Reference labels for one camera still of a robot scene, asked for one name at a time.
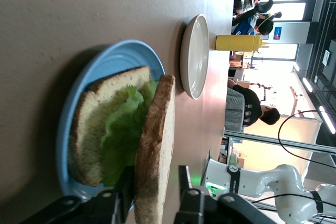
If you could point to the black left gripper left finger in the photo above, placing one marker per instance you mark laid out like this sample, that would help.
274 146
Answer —
105 205

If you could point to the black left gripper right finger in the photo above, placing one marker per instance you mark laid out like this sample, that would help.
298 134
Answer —
197 205

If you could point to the toasted bread slice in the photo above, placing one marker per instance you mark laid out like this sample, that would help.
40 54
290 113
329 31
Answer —
156 142
89 119

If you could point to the green lettuce leaf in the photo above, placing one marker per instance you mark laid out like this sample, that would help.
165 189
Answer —
123 129

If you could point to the yellow squeeze bottle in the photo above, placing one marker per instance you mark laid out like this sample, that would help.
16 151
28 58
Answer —
236 42

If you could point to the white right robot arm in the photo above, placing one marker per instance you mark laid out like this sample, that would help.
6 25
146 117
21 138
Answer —
262 179

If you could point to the beige plate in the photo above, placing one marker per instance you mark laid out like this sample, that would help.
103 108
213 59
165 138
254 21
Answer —
195 56

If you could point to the blue plate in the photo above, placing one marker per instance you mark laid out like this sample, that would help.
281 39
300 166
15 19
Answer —
110 56

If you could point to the white ceiling light strip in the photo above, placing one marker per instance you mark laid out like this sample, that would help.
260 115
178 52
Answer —
328 120
307 85

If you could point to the person in blue shirt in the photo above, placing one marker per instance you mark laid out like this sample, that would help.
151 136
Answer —
244 28

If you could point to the aluminium frame bar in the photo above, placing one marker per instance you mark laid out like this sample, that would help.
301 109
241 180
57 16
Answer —
262 138

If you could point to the blue wall sign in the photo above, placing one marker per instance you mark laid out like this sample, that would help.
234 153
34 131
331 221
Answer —
277 33

